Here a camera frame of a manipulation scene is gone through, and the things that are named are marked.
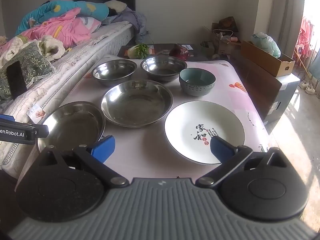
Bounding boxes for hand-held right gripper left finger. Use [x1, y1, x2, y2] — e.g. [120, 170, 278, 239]
[37, 135, 129, 189]

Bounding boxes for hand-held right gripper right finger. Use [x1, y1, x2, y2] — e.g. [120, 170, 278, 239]
[195, 135, 292, 189]

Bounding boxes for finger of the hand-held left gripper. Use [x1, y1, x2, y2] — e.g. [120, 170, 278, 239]
[0, 114, 49, 145]

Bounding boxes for white ceramic plate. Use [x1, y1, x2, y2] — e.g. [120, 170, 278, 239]
[164, 101, 245, 165]

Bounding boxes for large shallow steel bowl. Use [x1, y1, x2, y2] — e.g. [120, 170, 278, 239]
[101, 80, 174, 129]

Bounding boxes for teal ceramic bowl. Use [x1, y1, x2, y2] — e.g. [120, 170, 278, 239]
[179, 67, 216, 97]

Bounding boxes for stainless steel bowl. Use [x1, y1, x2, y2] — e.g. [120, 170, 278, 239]
[92, 59, 137, 87]

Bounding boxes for bowls with teal bowl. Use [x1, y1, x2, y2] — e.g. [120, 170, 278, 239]
[140, 56, 188, 83]

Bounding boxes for paper mattress tag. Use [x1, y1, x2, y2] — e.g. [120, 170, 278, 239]
[27, 104, 47, 124]

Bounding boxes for black phone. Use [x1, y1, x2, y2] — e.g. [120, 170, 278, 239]
[6, 60, 28, 98]

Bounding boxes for green floral pillow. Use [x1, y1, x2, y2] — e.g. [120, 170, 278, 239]
[0, 41, 55, 100]

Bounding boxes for brown wooden panel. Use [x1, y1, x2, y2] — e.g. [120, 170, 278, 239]
[229, 54, 285, 122]

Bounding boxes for grey box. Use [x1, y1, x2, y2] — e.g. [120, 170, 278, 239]
[265, 74, 300, 125]

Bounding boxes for white fleece blanket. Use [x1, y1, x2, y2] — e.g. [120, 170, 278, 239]
[0, 35, 67, 67]

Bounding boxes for long cardboard box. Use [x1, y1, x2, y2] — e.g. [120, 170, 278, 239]
[240, 40, 295, 77]

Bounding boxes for green leafy cabbage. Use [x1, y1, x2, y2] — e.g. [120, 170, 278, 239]
[127, 43, 150, 59]

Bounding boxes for red cabbage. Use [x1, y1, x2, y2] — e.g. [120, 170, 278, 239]
[169, 44, 190, 61]

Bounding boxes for white shoes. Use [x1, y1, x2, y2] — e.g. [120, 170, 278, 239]
[299, 81, 316, 95]

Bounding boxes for pink quilt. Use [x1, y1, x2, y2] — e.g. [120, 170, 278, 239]
[20, 7, 102, 49]

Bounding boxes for cardboard box with bags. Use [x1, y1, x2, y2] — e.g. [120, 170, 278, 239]
[201, 17, 242, 57]

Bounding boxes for dark flat carton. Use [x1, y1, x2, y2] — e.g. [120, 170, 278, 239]
[117, 43, 208, 61]

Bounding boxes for green white plastic bag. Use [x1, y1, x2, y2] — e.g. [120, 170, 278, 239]
[251, 32, 281, 58]

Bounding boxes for grey clothes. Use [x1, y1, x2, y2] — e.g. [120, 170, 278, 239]
[101, 6, 149, 37]

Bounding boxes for pink hanging clothes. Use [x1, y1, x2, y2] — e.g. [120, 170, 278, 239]
[297, 16, 314, 68]

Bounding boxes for cream fleece pillow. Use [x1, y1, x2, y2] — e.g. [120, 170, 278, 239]
[104, 0, 128, 12]

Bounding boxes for beige curtain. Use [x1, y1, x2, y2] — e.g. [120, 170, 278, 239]
[267, 0, 308, 42]

